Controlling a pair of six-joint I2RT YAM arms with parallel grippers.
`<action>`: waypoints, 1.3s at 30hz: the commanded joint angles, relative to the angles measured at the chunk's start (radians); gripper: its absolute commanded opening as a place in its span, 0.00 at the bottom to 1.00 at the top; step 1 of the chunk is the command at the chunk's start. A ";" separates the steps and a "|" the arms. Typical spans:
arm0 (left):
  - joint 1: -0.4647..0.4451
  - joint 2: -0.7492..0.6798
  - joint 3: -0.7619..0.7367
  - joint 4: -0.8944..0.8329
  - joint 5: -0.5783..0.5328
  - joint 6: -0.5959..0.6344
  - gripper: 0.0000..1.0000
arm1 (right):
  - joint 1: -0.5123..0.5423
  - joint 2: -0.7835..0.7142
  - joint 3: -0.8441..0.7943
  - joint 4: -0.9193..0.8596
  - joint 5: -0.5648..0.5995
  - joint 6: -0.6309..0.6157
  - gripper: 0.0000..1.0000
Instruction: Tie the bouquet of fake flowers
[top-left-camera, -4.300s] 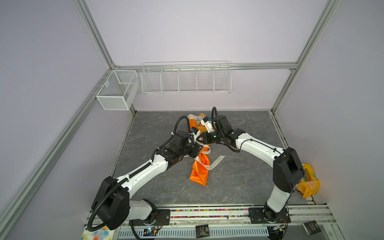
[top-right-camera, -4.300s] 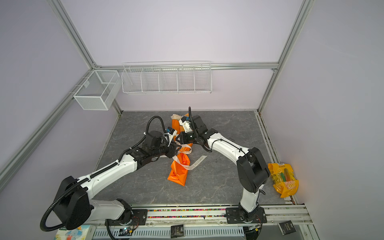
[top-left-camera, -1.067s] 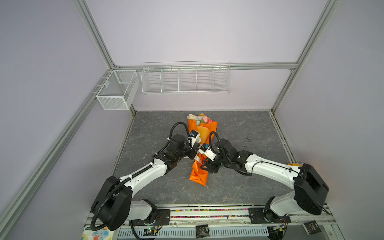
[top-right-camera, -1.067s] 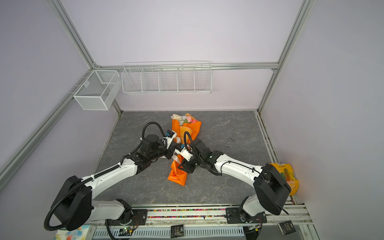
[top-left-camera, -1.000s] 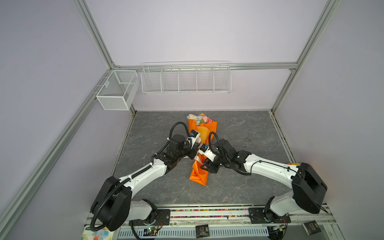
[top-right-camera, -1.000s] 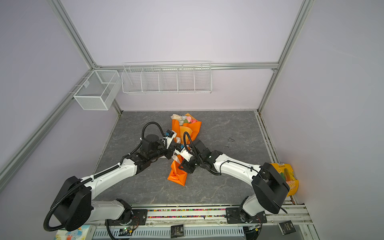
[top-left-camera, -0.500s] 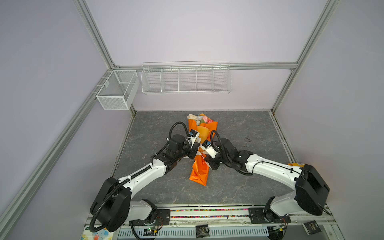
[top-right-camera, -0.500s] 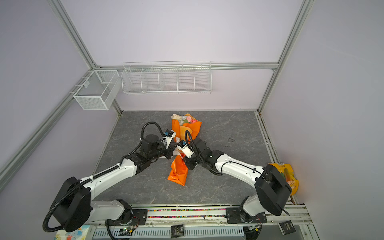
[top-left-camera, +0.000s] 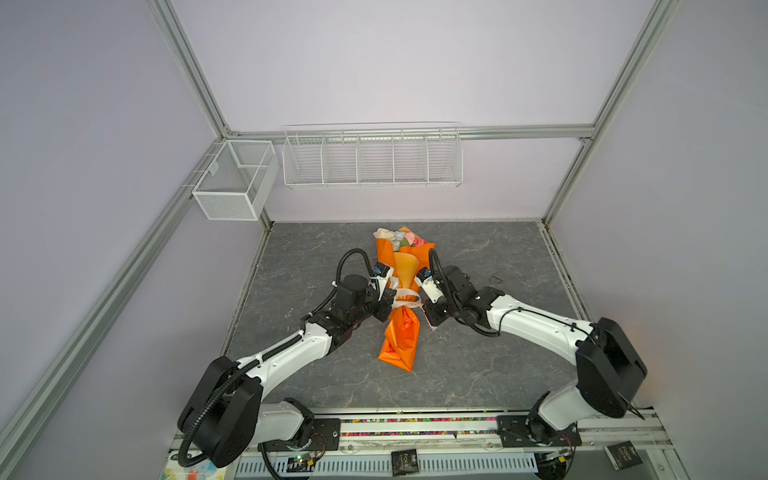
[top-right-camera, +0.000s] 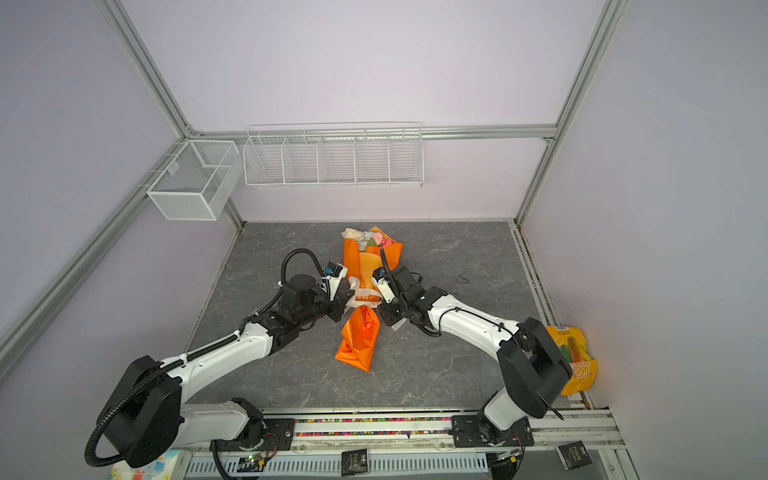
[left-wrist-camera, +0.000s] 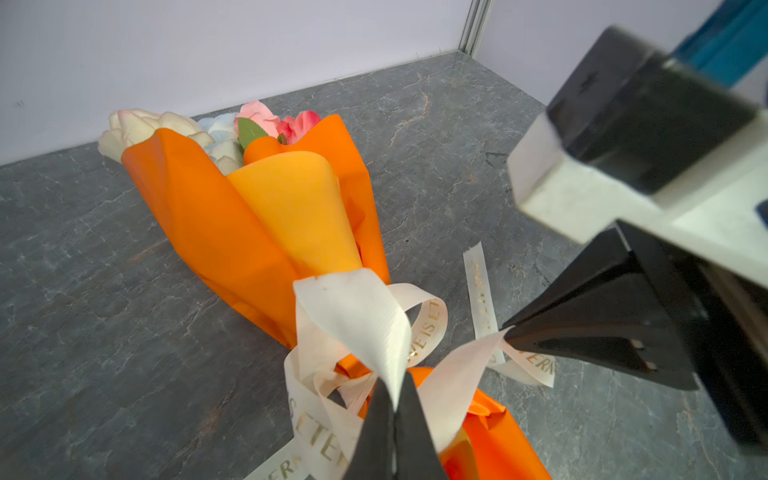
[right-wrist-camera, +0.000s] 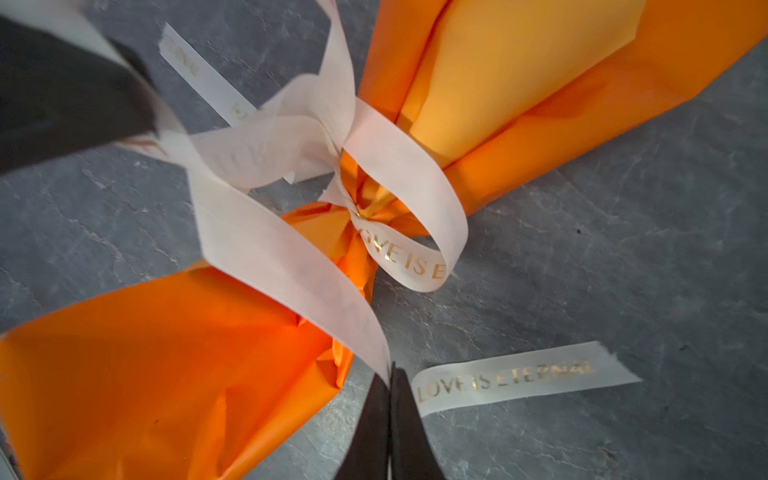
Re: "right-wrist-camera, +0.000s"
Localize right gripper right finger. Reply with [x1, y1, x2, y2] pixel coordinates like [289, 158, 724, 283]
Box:
[389, 365, 446, 480]

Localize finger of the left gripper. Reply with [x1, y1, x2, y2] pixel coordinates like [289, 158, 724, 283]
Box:
[1, 18, 156, 174]

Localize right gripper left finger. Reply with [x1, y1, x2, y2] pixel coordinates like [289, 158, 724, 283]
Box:
[334, 375, 391, 480]

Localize orange wrapping paper sheet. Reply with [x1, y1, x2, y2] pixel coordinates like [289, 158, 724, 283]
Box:
[1, 1, 767, 479]

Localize white ribbon strip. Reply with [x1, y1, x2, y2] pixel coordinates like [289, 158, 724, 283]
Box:
[0, 0, 643, 418]

